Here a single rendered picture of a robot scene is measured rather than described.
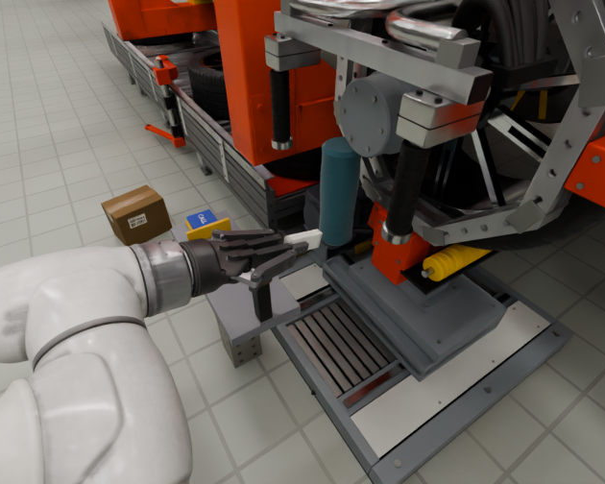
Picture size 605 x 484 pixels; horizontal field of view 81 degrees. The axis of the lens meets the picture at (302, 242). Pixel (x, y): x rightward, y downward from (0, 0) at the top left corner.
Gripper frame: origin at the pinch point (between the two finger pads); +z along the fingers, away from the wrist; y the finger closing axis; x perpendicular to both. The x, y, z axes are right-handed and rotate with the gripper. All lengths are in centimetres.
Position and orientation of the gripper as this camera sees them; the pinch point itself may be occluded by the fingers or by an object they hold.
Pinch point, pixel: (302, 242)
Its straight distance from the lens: 58.9
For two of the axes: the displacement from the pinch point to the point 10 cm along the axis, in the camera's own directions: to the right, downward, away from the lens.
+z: 7.7, -1.9, 6.1
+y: -6.0, -5.3, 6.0
